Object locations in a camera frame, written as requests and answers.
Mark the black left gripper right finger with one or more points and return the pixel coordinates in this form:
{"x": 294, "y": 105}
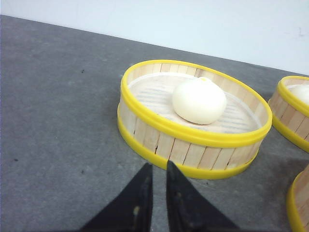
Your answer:
{"x": 188, "y": 210}

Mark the bamboo steamer tray two buns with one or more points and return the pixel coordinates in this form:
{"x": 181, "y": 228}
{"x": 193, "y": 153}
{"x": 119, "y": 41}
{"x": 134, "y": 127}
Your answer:
{"x": 290, "y": 114}

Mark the white steamed bun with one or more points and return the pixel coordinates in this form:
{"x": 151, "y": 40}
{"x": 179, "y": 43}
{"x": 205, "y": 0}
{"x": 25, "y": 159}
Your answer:
{"x": 199, "y": 101}

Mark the bamboo steamer tray single bun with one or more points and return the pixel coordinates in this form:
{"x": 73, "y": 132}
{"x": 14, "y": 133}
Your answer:
{"x": 150, "y": 126}

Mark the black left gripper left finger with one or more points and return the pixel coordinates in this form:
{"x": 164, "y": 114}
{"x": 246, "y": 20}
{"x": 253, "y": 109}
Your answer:
{"x": 131, "y": 210}

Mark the bottom bamboo steamer tray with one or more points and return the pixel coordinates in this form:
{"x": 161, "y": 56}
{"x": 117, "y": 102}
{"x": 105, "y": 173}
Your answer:
{"x": 297, "y": 202}

